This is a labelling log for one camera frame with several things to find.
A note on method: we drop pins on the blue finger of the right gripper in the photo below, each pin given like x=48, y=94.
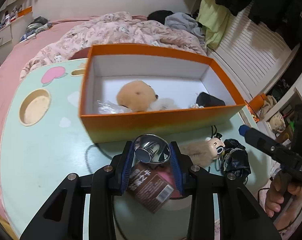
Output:
x=242, y=129

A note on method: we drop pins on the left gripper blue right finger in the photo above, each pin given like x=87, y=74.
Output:
x=176, y=167

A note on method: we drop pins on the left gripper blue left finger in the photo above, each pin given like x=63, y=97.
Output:
x=125, y=165

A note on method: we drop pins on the shiny steel cup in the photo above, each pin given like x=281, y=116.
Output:
x=151, y=149

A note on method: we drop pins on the black drawstring pouch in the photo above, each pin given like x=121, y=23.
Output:
x=235, y=160

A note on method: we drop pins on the brown fur pom keychain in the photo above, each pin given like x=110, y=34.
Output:
x=204, y=152

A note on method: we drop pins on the brown snack packet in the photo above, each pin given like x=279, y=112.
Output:
x=149, y=188

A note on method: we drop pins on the black patterned cushion pouch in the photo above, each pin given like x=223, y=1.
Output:
x=206, y=100

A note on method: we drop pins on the clear crinkled plastic bag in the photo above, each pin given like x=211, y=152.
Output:
x=107, y=107

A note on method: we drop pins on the tan round plush toy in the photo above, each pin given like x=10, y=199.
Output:
x=136, y=95

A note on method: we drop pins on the white fluffy fur ball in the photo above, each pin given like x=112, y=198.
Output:
x=163, y=104

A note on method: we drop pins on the person's right hand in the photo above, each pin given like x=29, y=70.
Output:
x=275, y=197

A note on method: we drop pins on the orange cardboard box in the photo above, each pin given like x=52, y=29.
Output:
x=174, y=74

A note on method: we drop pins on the mint green lap table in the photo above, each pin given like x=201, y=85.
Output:
x=35, y=159

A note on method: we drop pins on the yellow-green hanging garment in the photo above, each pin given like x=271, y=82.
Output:
x=215, y=20

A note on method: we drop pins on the pink patterned duvet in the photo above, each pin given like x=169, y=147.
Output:
x=118, y=27

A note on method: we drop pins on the grey clothes pile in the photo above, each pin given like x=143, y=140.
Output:
x=182, y=21

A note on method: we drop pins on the black garment on bed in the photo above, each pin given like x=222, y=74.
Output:
x=159, y=15

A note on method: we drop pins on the clothes heap on bed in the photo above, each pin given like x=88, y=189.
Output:
x=37, y=26

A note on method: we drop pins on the white bedside cabinet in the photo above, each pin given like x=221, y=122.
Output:
x=11, y=34

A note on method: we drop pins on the small orange box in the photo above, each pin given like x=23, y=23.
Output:
x=24, y=12

